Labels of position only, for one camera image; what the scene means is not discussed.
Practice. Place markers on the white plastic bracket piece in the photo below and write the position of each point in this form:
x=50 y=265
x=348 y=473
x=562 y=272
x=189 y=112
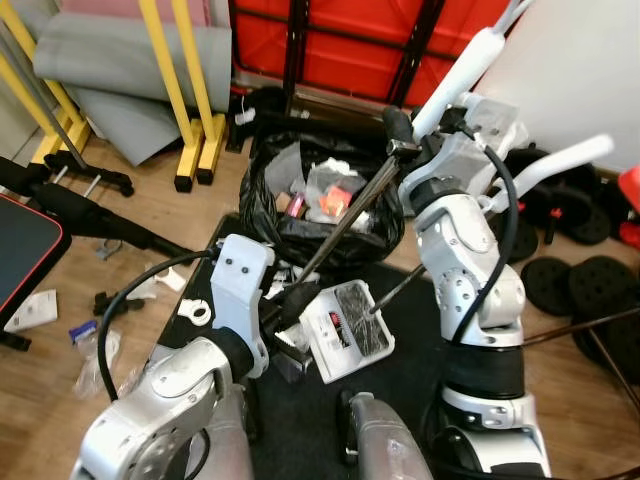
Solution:
x=150 y=290

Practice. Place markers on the grey robot leg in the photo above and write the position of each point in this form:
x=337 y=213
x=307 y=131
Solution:
x=220 y=450
x=385 y=450

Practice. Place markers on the clear plastic bag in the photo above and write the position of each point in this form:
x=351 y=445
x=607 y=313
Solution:
x=505 y=130

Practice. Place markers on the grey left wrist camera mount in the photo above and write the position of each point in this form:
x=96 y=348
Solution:
x=240 y=285

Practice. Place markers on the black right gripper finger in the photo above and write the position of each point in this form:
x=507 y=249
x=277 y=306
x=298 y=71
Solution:
x=399 y=127

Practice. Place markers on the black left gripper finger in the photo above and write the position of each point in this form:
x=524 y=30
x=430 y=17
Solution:
x=302 y=303

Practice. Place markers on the black metal bench foot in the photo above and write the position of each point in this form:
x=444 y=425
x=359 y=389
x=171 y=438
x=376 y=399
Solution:
x=110 y=180

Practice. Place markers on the pink foam mat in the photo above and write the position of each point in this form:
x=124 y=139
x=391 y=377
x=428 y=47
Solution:
x=100 y=8

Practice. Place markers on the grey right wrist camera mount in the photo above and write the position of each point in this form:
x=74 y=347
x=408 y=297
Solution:
x=450 y=165

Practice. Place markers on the orange snack packet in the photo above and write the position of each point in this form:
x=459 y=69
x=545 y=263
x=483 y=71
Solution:
x=335 y=200

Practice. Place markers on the black red-trimmed bench pad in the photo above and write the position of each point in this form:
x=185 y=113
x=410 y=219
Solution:
x=25 y=250

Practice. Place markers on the grey left robot leg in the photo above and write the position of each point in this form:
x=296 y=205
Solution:
x=220 y=450

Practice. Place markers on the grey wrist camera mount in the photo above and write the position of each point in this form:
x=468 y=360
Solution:
x=240 y=285
x=450 y=165

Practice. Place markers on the white paper booklet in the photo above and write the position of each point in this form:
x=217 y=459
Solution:
x=30 y=312

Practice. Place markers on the grey rolled mat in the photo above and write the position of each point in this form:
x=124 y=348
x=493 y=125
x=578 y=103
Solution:
x=120 y=55

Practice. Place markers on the blue small packet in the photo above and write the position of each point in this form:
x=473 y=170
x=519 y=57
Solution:
x=82 y=332

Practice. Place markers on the black floor mat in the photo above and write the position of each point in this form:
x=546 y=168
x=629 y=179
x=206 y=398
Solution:
x=400 y=340

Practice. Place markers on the grey right robot leg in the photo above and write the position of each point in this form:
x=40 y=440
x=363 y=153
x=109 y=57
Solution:
x=385 y=450

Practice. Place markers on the red folded table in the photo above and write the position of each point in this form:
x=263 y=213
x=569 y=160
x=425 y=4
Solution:
x=340 y=40

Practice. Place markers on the black weight plate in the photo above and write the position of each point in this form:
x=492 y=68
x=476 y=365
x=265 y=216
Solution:
x=548 y=290
x=600 y=285
x=590 y=225

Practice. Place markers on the crumpled clear plastic wrap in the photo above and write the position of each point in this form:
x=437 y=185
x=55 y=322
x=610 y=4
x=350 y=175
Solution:
x=95 y=365

